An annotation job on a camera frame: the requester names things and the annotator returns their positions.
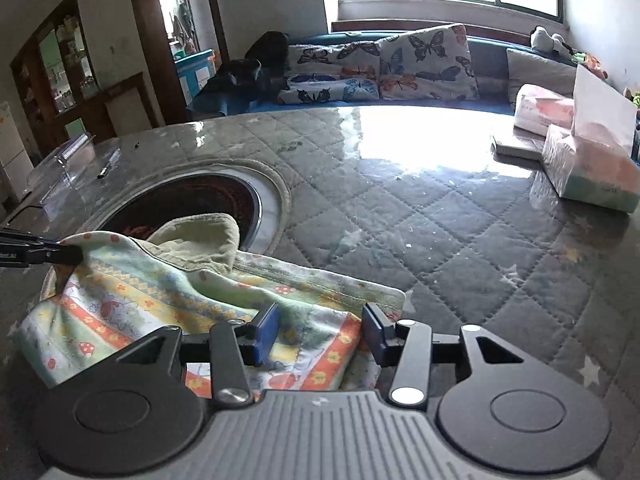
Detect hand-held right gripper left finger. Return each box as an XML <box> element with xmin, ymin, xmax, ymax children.
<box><xmin>116</xmin><ymin>304</ymin><xmax>281</xmax><ymax>407</ymax></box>

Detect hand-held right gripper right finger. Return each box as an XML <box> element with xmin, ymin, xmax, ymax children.
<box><xmin>362</xmin><ymin>303</ymin><xmax>524</xmax><ymax>407</ymax></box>

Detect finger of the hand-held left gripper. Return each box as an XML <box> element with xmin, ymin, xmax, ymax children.
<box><xmin>0</xmin><ymin>229</ymin><xmax>84</xmax><ymax>269</ymax></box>

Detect pastel patterned baby garment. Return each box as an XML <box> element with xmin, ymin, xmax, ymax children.
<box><xmin>12</xmin><ymin>212</ymin><xmax>406</xmax><ymax>403</ymax></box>

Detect clear plastic container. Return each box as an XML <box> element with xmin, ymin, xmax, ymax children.
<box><xmin>27</xmin><ymin>131</ymin><xmax>97</xmax><ymax>206</ymax></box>

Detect white refrigerator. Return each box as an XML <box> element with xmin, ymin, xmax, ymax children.
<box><xmin>0</xmin><ymin>101</ymin><xmax>37</xmax><ymax>207</ymax></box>

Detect grey quilted table cover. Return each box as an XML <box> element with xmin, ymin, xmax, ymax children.
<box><xmin>0</xmin><ymin>104</ymin><xmax>640</xmax><ymax>480</ymax></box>

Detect dark pen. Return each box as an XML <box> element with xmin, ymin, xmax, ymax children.
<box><xmin>97</xmin><ymin>148</ymin><xmax>121</xmax><ymax>181</ymax></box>

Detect round built-in table stove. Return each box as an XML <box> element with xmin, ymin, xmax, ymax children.
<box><xmin>102</xmin><ymin>174</ymin><xmax>264</xmax><ymax>252</ymax></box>

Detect wooden glass-door cabinet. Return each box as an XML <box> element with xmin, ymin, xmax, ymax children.
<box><xmin>10</xmin><ymin>0</ymin><xmax>153</xmax><ymax>137</ymax></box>

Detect blue storage box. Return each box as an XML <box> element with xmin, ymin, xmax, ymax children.
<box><xmin>174</xmin><ymin>48</ymin><xmax>222</xmax><ymax>104</ymax></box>

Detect grey flat box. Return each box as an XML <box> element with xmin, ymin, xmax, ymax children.
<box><xmin>490</xmin><ymin>132</ymin><xmax>547</xmax><ymax>162</ymax></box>

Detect small butterfly print pillow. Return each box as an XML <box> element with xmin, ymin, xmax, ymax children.
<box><xmin>286</xmin><ymin>41</ymin><xmax>382</xmax><ymax>81</ymax></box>
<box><xmin>276</xmin><ymin>76</ymin><xmax>382</xmax><ymax>106</ymax></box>

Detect dark clothing pile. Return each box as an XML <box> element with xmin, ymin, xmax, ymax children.
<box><xmin>199</xmin><ymin>31</ymin><xmax>292</xmax><ymax>111</ymax></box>

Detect pastel tissue box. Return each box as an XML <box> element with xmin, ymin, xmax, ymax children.
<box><xmin>542</xmin><ymin>124</ymin><xmax>640</xmax><ymax>214</ymax></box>

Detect large butterfly print pillow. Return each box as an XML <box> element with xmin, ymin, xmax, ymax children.
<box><xmin>377</xmin><ymin>23</ymin><xmax>481</xmax><ymax>102</ymax></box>

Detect pink tissue pack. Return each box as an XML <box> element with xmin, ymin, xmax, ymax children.
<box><xmin>514</xmin><ymin>83</ymin><xmax>577</xmax><ymax>137</ymax></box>

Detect blue sofa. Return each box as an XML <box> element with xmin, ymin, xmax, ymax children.
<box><xmin>189</xmin><ymin>30</ymin><xmax>606</xmax><ymax>122</ymax></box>

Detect grey cushion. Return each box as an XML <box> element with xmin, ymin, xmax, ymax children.
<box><xmin>505</xmin><ymin>48</ymin><xmax>579</xmax><ymax>107</ymax></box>

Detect white tissue sheet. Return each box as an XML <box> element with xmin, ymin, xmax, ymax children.
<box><xmin>571</xmin><ymin>63</ymin><xmax>639</xmax><ymax>156</ymax></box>

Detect white plush toy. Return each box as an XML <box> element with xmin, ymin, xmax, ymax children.
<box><xmin>529</xmin><ymin>26</ymin><xmax>577</xmax><ymax>57</ymax></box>

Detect colourful toys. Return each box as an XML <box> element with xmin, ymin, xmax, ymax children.
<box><xmin>575</xmin><ymin>50</ymin><xmax>640</xmax><ymax>107</ymax></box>

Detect brown wooden door frame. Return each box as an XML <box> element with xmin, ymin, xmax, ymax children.
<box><xmin>124</xmin><ymin>0</ymin><xmax>232</xmax><ymax>128</ymax></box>

